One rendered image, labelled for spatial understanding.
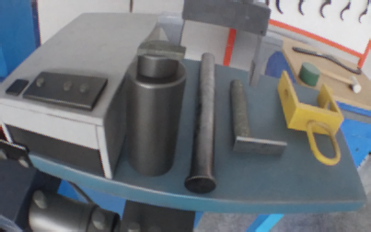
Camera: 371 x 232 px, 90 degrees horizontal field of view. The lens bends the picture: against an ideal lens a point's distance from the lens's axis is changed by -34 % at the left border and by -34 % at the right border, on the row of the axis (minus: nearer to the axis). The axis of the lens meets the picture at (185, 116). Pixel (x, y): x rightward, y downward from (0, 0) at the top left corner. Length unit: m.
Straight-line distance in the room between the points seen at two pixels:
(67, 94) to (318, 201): 0.46
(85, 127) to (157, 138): 0.10
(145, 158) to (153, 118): 0.08
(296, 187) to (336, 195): 0.10
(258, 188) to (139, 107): 0.24
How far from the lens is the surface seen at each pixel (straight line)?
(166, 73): 0.31
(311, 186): 0.50
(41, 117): 0.38
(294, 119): 0.57
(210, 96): 0.52
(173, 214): 0.44
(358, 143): 1.50
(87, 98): 0.34
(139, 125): 0.34
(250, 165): 0.47
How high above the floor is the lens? 1.40
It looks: 41 degrees down
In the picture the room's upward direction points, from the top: 10 degrees clockwise
